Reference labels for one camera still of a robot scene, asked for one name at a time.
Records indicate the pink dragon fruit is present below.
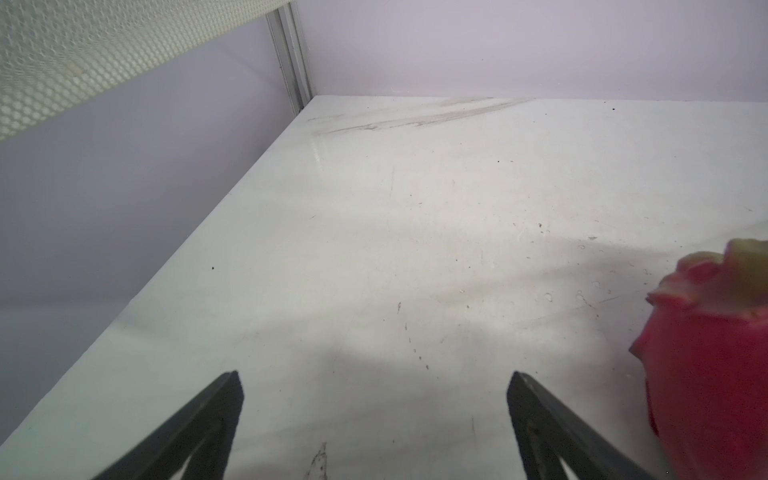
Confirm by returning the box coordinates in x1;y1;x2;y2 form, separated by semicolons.
629;238;767;479

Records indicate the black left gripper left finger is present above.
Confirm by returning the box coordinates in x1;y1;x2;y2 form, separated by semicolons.
96;371;244;480

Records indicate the aluminium frame post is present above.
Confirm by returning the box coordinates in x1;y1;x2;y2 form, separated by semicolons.
266;1;315;116

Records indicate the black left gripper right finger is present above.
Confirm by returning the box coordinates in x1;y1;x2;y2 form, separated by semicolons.
506;371;653;480

